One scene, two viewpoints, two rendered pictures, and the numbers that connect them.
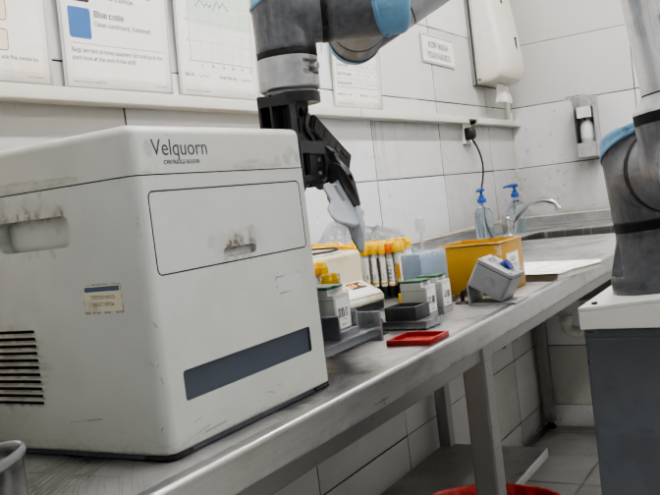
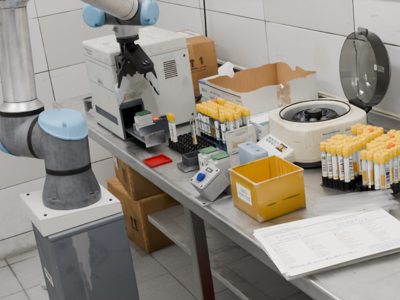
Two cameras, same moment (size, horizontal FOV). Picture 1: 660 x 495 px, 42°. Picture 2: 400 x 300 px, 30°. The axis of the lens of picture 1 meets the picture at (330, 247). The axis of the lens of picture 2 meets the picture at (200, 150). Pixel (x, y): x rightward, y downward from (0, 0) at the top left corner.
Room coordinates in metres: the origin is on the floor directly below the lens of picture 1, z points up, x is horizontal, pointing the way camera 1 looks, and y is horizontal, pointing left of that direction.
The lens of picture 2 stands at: (2.51, -1.74, 1.64)
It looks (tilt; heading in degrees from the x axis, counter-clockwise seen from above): 20 degrees down; 125
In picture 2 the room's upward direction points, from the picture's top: 8 degrees counter-clockwise
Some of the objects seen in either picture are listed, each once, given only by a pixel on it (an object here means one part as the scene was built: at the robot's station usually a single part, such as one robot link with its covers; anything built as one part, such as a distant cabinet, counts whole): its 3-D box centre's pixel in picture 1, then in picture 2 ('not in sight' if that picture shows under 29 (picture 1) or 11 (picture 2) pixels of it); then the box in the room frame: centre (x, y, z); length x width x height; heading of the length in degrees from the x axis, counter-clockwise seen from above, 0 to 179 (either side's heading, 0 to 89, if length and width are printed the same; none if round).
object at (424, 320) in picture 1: (408, 315); (194, 160); (1.34, -0.11, 0.89); 0.09 x 0.05 x 0.04; 57
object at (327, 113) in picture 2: not in sight; (315, 121); (1.64, 0.08, 0.97); 0.15 x 0.15 x 0.07
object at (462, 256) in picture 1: (481, 266); (267, 187); (1.68, -0.29, 0.93); 0.13 x 0.13 x 0.10; 59
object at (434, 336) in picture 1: (417, 338); (157, 161); (1.21, -0.11, 0.88); 0.07 x 0.07 x 0.01; 59
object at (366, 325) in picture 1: (321, 336); (142, 129); (1.06, 0.02, 0.92); 0.21 x 0.07 x 0.05; 149
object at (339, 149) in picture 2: not in sight; (340, 166); (1.81, -0.15, 0.93); 0.02 x 0.02 x 0.11
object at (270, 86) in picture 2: not in sight; (262, 97); (1.35, 0.31, 0.95); 0.29 x 0.25 x 0.15; 59
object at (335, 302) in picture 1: (327, 313); (144, 123); (1.08, 0.01, 0.95); 0.05 x 0.04 x 0.06; 59
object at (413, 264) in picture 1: (426, 278); (254, 165); (1.57, -0.17, 0.92); 0.10 x 0.07 x 0.10; 144
